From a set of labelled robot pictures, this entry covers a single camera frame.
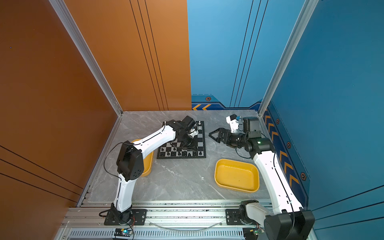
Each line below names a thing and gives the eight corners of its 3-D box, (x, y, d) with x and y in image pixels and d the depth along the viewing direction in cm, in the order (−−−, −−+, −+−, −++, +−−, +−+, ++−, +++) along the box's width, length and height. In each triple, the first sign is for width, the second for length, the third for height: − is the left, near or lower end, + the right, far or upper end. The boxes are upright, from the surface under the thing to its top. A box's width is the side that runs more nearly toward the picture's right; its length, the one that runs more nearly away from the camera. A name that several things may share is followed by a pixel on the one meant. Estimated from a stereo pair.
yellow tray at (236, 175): (212, 188, 84) (213, 184, 79) (215, 162, 95) (216, 157, 90) (256, 196, 82) (260, 192, 76) (254, 168, 92) (257, 163, 87)
